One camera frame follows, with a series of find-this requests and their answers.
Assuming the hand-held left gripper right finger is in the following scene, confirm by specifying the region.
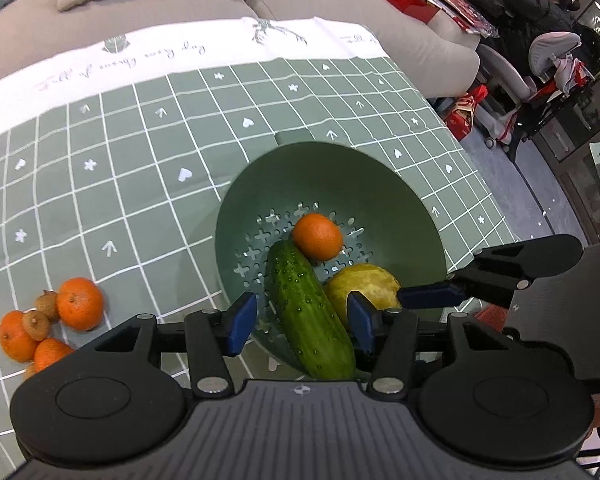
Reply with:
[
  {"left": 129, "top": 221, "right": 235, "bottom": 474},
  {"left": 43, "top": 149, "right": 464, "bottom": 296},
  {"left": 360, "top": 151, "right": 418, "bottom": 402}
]
[{"left": 346, "top": 292, "right": 524, "bottom": 397}]

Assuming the brown kiwi upper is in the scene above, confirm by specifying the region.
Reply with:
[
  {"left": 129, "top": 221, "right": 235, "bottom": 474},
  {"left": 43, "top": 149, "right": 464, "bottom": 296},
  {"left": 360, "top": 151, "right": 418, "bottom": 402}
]
[{"left": 33, "top": 290, "right": 60, "bottom": 324}]

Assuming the grey sofa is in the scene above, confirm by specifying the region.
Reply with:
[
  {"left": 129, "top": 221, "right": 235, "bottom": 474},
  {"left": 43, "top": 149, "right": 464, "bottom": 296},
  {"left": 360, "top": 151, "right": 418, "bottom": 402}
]
[{"left": 0, "top": 0, "right": 481, "bottom": 100}]

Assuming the yellow round fruit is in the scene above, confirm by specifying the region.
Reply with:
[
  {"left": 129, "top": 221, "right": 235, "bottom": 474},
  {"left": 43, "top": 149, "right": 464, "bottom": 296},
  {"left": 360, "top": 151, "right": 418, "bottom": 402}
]
[{"left": 323, "top": 263, "right": 404, "bottom": 332}]

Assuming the green colander bowl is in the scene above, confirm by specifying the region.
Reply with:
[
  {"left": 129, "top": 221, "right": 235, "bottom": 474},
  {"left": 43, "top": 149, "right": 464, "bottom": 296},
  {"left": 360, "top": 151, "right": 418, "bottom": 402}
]
[{"left": 214, "top": 131, "right": 449, "bottom": 380}]

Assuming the red flat packet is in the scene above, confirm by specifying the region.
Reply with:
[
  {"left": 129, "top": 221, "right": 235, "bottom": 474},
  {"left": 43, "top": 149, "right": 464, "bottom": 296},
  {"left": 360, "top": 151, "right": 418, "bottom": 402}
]
[{"left": 420, "top": 0, "right": 482, "bottom": 35}]

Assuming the red bag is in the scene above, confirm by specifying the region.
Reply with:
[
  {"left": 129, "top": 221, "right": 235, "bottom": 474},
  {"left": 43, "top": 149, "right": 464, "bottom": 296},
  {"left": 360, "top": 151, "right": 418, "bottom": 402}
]
[{"left": 444, "top": 85, "right": 489, "bottom": 142}]

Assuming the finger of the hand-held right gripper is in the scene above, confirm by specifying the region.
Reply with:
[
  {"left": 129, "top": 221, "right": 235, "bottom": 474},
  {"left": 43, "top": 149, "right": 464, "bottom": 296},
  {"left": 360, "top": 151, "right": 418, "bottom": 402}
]
[{"left": 397, "top": 233, "right": 585, "bottom": 310}]

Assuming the red cloth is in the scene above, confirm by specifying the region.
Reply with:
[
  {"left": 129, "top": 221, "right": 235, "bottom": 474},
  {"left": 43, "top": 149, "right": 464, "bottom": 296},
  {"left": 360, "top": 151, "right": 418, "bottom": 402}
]
[{"left": 478, "top": 304, "right": 509, "bottom": 332}]

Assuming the green cucumber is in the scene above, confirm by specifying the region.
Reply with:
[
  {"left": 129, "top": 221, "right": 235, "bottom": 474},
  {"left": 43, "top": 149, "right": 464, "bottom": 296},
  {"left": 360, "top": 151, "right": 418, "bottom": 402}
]
[{"left": 264, "top": 240, "right": 357, "bottom": 381}]

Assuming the grey office chair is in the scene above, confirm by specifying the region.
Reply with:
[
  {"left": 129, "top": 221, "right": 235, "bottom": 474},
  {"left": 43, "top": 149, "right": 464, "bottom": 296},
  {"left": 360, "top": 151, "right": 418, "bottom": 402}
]
[
  {"left": 477, "top": 44, "right": 537, "bottom": 150},
  {"left": 527, "top": 32, "right": 584, "bottom": 83}
]

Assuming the orange tangerine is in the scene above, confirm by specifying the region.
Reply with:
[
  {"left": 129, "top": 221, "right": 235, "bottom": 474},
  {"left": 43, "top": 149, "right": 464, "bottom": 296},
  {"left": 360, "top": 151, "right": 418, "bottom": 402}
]
[
  {"left": 0, "top": 310, "right": 39, "bottom": 364},
  {"left": 33, "top": 338, "right": 75, "bottom": 374},
  {"left": 56, "top": 277, "right": 105, "bottom": 332},
  {"left": 292, "top": 213, "right": 345, "bottom": 262}
]

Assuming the brown kiwi lower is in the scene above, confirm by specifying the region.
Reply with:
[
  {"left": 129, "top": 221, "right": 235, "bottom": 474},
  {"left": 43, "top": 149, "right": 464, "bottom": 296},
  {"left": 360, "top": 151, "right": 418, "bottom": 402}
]
[{"left": 21, "top": 310, "right": 51, "bottom": 341}]

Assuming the green checked tablecloth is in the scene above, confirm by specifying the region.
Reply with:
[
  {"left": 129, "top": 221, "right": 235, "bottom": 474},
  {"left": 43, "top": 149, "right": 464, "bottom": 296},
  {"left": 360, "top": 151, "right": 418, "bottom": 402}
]
[{"left": 0, "top": 16, "right": 519, "bottom": 467}]

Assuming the brown kiwi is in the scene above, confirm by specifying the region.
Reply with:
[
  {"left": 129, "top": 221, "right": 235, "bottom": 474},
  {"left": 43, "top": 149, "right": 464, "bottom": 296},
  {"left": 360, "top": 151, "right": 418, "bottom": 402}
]
[
  {"left": 21, "top": 310, "right": 51, "bottom": 341},
  {"left": 33, "top": 290, "right": 60, "bottom": 324}
]

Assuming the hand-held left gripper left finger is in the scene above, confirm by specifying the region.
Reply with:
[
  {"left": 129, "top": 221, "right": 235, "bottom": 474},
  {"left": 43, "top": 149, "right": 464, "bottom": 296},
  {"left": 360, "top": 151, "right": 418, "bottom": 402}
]
[{"left": 94, "top": 292, "right": 258, "bottom": 399}]

